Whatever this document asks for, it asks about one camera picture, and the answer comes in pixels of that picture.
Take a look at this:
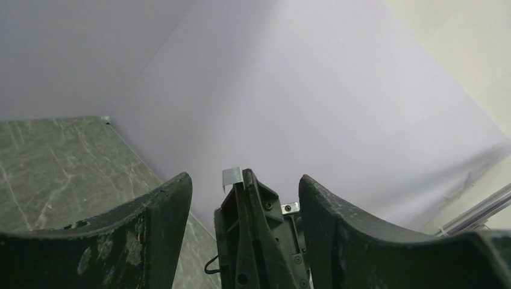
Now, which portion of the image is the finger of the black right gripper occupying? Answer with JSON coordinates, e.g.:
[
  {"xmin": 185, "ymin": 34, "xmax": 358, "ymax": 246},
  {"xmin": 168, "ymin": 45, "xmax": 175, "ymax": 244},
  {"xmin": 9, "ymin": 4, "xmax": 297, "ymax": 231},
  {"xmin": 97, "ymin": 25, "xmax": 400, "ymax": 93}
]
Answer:
[{"xmin": 214, "ymin": 169, "xmax": 310, "ymax": 288}]

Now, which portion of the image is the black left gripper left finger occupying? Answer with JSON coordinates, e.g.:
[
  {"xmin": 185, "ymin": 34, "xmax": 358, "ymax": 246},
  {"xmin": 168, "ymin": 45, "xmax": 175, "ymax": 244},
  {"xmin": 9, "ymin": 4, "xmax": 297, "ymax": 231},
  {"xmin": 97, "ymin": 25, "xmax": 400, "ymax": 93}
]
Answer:
[{"xmin": 1, "ymin": 173, "xmax": 192, "ymax": 288}]

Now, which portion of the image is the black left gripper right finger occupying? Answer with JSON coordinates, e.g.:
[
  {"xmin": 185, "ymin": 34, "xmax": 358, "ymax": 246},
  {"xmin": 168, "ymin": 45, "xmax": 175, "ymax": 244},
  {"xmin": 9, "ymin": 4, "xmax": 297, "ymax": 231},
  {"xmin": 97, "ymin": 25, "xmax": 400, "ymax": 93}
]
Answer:
[{"xmin": 299, "ymin": 175, "xmax": 510, "ymax": 288}]

